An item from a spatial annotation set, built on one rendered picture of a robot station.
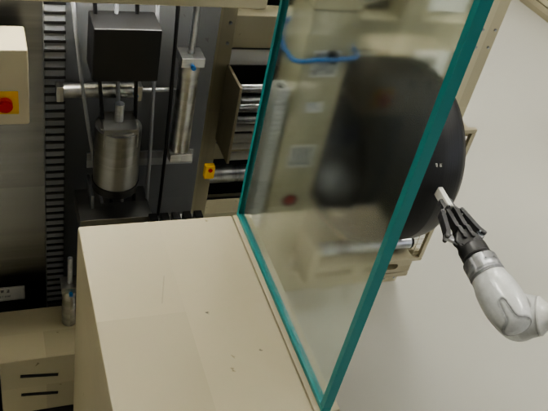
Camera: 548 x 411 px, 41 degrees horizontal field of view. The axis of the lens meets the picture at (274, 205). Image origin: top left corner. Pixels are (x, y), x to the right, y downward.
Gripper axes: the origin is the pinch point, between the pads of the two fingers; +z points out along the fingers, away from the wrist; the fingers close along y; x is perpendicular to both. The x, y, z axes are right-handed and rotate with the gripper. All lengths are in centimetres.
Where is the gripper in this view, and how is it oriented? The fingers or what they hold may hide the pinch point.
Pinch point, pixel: (444, 200)
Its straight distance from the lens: 201.7
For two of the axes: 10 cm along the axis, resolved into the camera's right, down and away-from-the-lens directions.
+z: -2.9, -7.4, 6.0
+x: -2.3, 6.7, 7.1
